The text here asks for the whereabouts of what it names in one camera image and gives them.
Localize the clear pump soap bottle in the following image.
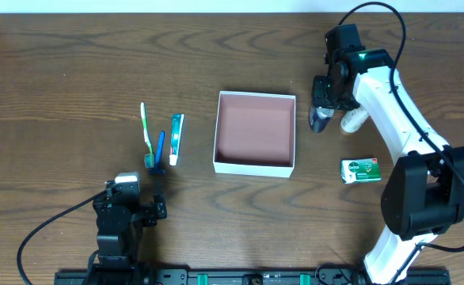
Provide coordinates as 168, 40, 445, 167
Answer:
309, 105, 334, 133

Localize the blue disposable razor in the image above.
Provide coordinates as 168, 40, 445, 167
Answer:
149, 131, 165, 175

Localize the white lotion tube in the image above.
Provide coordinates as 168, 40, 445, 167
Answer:
340, 106, 370, 135

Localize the green white toothbrush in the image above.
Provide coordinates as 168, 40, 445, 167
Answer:
140, 102, 154, 169

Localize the green soap bar box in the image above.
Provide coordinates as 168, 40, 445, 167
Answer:
340, 158, 381, 184

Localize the green toothpaste tube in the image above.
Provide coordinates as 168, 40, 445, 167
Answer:
169, 114, 185, 166

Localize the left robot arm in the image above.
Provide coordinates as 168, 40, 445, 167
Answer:
87, 190, 167, 277

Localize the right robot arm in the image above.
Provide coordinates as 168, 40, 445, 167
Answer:
309, 44, 464, 284

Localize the white cardboard box pink inside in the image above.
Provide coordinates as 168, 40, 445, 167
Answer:
213, 90, 296, 178

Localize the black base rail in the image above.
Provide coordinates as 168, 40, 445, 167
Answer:
53, 267, 451, 285

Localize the right black cable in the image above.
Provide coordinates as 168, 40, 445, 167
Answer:
337, 1, 464, 253

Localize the black cable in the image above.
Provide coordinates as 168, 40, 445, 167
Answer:
16, 189, 108, 285
337, 1, 464, 253

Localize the left black cable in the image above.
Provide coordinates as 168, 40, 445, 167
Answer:
16, 189, 108, 285

